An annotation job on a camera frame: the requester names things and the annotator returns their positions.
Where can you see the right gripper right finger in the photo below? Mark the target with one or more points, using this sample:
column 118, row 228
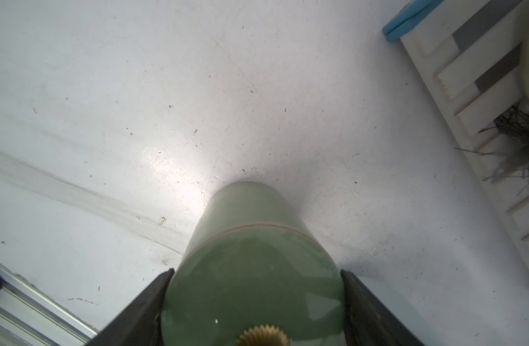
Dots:
column 367, row 321

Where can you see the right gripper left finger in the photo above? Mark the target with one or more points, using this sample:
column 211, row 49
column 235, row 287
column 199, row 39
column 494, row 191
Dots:
column 139, row 323

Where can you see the small green tea canister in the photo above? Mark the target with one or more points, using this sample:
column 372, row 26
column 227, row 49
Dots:
column 253, row 270

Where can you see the blue white slatted shelf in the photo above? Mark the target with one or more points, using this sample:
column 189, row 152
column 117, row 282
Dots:
column 470, row 55

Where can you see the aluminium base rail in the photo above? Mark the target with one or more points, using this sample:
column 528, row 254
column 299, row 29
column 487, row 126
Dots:
column 29, row 317

